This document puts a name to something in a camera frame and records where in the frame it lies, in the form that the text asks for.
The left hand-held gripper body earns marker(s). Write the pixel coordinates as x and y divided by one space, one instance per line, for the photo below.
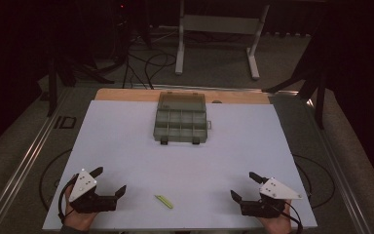
92 201

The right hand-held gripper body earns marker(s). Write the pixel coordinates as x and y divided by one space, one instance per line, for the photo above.
268 203

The person's left hand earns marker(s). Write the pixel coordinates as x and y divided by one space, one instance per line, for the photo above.
79 219

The person's right hand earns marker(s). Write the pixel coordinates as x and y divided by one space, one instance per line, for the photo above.
277 224

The small green utility knife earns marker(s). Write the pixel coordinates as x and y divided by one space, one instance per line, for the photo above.
164 202

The white table board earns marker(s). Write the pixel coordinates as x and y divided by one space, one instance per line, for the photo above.
188 169

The clear plastic compartment box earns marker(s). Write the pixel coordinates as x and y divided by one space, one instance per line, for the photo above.
180 122

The black tripod stand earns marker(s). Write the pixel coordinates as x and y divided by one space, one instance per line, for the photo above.
65 73
311 81

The aluminium floor rail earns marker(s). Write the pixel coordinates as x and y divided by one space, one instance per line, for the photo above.
26 162
341 172

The white metal desk frame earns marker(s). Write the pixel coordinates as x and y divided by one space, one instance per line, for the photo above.
219 24

